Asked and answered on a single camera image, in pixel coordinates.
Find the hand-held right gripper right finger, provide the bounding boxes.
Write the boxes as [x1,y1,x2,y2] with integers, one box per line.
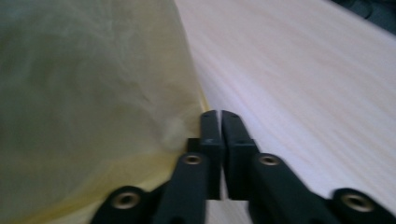
[219,109,262,201]

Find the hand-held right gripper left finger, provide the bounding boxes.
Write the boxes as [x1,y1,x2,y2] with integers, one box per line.
[187,109,226,201]

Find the yellow plastic trash bag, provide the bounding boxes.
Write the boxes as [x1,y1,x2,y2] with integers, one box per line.
[0,0,212,224]

